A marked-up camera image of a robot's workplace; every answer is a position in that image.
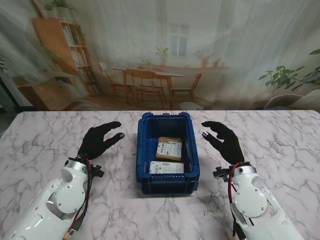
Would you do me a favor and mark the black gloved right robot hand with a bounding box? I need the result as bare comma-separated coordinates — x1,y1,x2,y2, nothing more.
201,120,245,166

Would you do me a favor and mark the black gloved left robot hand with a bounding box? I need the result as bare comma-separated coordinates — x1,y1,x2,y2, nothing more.
77,121,126,160

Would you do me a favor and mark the thick cardboard package with label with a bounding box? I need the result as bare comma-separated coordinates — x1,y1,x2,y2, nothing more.
149,160,185,175

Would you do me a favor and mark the blue plastic turnover box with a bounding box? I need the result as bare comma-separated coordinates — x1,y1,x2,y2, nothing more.
136,111,201,198

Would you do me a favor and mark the printed room scene backdrop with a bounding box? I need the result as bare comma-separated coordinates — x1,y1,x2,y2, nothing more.
0,0,320,112

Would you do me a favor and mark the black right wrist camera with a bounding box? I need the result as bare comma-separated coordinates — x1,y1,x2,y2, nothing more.
212,166,230,181

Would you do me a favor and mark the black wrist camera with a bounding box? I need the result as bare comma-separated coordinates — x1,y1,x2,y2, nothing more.
212,166,230,181
90,164,105,179

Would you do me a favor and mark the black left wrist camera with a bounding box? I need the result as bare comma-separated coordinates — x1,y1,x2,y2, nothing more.
90,164,105,179

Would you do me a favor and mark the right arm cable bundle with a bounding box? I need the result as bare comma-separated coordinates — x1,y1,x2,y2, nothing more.
226,163,256,240

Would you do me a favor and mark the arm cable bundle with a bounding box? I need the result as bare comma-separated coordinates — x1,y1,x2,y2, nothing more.
62,157,94,240
226,163,256,240

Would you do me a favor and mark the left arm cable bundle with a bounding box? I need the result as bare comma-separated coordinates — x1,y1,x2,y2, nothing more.
62,157,94,240

